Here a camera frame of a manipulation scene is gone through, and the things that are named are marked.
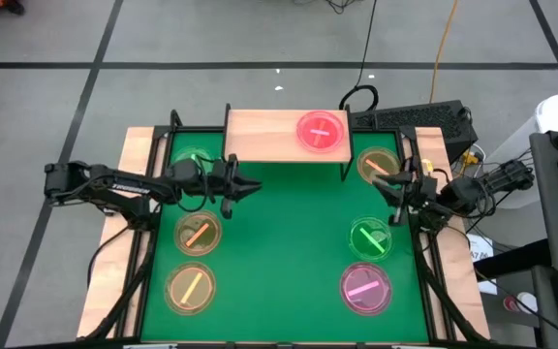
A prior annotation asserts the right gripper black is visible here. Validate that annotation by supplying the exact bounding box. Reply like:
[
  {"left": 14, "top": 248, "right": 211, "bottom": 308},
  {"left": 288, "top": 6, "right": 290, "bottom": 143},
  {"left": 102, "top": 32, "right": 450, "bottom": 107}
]
[{"left": 370, "top": 155, "right": 440, "bottom": 227}]

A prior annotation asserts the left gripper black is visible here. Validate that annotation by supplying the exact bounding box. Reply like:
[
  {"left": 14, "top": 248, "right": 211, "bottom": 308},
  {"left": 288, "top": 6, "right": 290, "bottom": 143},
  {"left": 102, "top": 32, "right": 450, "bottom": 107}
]
[{"left": 209, "top": 153, "right": 264, "bottom": 221}]

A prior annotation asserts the green translucent plastic plate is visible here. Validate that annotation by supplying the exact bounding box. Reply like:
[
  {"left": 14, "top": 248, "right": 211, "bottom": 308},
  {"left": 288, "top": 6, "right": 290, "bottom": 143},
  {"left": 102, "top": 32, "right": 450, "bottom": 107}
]
[
  {"left": 170, "top": 144, "right": 216, "bottom": 171},
  {"left": 347, "top": 215, "right": 394, "bottom": 263}
]

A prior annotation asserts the red translucent plastic plate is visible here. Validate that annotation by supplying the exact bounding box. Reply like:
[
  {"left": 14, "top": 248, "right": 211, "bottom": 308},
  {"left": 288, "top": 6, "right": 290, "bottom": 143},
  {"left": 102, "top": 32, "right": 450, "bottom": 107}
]
[{"left": 295, "top": 110, "right": 346, "bottom": 154}]

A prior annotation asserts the magenta translucent plastic plate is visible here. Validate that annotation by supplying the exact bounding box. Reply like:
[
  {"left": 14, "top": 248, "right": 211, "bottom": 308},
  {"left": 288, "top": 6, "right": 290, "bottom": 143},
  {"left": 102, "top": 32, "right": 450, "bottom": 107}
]
[{"left": 339, "top": 261, "right": 394, "bottom": 316}]

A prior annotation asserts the black perforated computer case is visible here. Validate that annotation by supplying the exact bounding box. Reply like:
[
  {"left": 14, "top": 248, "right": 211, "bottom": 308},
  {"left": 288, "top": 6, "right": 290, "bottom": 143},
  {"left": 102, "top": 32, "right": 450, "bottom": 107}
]
[{"left": 349, "top": 99, "right": 480, "bottom": 164}]

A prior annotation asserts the yellow power plug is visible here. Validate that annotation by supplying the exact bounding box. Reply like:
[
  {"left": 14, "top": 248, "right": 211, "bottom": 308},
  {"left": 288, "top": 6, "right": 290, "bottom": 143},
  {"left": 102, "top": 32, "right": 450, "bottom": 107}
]
[{"left": 460, "top": 150, "right": 483, "bottom": 167}]

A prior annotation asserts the green table mat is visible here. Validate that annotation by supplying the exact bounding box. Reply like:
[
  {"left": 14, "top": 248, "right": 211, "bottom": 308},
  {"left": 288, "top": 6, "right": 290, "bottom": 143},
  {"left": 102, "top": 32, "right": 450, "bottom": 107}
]
[{"left": 139, "top": 129, "right": 431, "bottom": 344}]

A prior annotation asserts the white paper sheet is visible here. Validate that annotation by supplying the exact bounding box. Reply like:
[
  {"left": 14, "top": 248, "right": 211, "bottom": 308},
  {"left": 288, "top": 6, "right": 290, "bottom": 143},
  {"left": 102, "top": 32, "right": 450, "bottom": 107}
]
[{"left": 465, "top": 233, "right": 498, "bottom": 296}]

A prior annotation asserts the black cart base bar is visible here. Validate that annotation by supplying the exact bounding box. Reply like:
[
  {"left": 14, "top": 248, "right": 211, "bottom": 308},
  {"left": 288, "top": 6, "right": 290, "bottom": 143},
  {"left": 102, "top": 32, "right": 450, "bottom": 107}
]
[{"left": 472, "top": 239, "right": 551, "bottom": 280}]

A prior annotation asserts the wooden shelf with black frame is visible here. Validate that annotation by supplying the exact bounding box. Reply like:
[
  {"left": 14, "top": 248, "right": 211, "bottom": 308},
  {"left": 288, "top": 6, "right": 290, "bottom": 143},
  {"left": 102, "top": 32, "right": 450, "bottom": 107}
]
[{"left": 222, "top": 102, "right": 356, "bottom": 183}]

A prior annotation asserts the black table frame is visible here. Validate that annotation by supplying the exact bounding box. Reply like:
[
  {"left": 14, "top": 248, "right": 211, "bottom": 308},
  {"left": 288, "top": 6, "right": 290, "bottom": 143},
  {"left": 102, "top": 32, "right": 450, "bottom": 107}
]
[{"left": 77, "top": 109, "right": 491, "bottom": 349}]

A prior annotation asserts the black cable with loop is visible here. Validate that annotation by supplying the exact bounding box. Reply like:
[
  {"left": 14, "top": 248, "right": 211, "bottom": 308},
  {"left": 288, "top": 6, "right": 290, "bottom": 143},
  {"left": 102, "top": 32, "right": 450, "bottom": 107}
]
[{"left": 337, "top": 0, "right": 381, "bottom": 111}]

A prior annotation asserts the yellow cable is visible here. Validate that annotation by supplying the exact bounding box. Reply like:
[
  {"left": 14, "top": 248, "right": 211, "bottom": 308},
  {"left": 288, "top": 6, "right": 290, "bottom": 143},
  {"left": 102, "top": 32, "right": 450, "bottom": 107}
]
[{"left": 428, "top": 0, "right": 461, "bottom": 104}]

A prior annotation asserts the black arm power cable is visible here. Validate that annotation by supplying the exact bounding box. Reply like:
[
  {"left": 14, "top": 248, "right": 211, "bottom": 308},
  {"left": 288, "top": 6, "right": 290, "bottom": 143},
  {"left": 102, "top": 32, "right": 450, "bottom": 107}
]
[{"left": 86, "top": 225, "right": 133, "bottom": 290}]

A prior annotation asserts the black floor cable tangle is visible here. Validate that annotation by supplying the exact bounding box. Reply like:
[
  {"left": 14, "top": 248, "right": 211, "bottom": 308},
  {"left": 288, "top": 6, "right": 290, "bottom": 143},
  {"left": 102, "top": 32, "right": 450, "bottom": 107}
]
[{"left": 325, "top": 0, "right": 357, "bottom": 15}]

